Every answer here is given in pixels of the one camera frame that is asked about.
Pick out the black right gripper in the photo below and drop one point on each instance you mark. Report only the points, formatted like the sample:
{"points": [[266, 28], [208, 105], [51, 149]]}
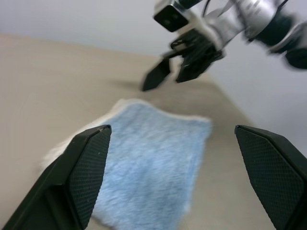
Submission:
{"points": [[199, 51]]}

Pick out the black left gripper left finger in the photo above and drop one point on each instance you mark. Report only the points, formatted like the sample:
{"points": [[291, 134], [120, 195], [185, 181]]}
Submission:
{"points": [[60, 182]]}

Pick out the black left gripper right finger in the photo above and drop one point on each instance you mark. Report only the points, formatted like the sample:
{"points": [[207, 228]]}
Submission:
{"points": [[278, 177]]}

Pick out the light blue terry towel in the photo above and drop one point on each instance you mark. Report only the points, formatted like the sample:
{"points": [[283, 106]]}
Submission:
{"points": [[148, 155]]}

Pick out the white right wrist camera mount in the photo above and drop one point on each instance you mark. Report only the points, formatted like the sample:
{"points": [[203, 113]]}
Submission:
{"points": [[175, 16]]}

